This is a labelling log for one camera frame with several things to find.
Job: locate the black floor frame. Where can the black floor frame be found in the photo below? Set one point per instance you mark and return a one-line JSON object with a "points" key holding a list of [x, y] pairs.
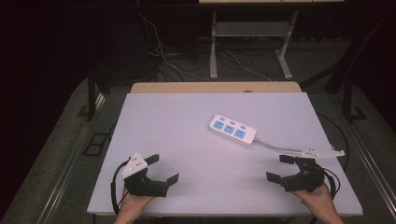
{"points": [[96, 143]]}

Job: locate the black stand with foot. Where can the black stand with foot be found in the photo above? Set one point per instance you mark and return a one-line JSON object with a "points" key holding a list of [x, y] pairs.
{"points": [[348, 93]]}

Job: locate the person's right hand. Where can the person's right hand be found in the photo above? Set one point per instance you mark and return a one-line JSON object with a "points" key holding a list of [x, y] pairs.
{"points": [[316, 199]]}

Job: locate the grey metal stand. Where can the grey metal stand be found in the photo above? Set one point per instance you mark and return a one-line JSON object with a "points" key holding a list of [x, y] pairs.
{"points": [[249, 29]]}

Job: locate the white power strip blue sockets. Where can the white power strip blue sockets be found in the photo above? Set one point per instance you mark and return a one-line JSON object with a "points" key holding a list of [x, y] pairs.
{"points": [[232, 130]]}

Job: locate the black stand leg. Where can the black stand leg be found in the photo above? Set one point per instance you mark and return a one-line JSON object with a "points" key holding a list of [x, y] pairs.
{"points": [[91, 93]]}

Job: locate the white board table cover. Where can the white board table cover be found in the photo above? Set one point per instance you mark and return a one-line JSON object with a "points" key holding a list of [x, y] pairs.
{"points": [[199, 174]]}

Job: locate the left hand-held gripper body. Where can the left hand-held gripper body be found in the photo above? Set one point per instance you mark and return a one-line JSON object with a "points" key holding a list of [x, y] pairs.
{"points": [[141, 183]]}

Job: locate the wooden table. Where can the wooden table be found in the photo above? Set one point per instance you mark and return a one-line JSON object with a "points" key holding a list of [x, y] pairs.
{"points": [[214, 87]]}

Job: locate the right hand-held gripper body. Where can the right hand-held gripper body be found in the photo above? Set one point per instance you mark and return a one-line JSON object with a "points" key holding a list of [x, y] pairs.
{"points": [[306, 179]]}

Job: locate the metal floor rail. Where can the metal floor rail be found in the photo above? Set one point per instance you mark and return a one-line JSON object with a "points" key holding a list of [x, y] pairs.
{"points": [[370, 161], [71, 149]]}

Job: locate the person's left hand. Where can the person's left hand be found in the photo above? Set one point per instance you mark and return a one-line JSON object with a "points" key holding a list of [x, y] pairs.
{"points": [[134, 203]]}

